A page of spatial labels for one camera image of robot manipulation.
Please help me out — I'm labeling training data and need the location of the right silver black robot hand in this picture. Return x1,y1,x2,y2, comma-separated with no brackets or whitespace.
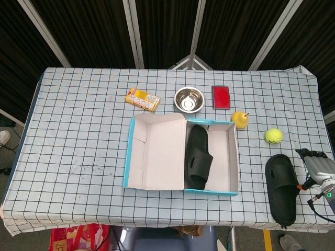
295,148,335,191

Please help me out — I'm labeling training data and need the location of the black rubber slipper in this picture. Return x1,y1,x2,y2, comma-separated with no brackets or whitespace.
184,124,214,191
264,153,300,227

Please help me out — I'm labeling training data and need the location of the light blue open shoe box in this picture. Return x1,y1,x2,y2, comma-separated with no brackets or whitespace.
122,112,240,197

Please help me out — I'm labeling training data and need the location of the yellow snack packet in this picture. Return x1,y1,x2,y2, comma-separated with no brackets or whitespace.
125,87,161,112

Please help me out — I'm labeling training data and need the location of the red printed snack bag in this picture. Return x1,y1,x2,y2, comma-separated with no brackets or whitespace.
50,223,112,251

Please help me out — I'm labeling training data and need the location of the yellow-green tennis ball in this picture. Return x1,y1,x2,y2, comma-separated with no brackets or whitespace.
265,128,284,144

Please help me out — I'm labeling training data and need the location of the yellow pear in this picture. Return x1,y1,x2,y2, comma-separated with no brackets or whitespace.
231,110,250,129

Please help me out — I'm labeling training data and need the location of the metal table leg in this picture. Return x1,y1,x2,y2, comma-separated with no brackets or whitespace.
227,226,238,251

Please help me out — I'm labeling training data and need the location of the red rectangular pad case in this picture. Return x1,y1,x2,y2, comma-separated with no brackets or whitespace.
211,85,232,110

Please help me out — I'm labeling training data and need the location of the brown paper bag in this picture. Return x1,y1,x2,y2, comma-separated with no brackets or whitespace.
174,226,204,238

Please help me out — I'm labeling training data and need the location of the stainless steel bowl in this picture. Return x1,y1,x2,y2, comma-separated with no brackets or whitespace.
174,86,205,113

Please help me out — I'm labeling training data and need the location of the white triangular metal stand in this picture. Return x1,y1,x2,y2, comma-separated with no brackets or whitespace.
171,54,214,71

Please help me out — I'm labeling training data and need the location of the grey-blue chair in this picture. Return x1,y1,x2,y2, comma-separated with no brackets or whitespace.
111,226,218,251

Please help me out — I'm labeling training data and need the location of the blue checkered tablecloth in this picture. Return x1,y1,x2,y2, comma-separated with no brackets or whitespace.
0,64,335,237

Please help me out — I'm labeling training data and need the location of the dark white-framed folding screen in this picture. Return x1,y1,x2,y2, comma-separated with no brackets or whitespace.
0,0,335,126

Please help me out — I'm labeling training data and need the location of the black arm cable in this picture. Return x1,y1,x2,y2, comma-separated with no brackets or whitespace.
306,195,335,224

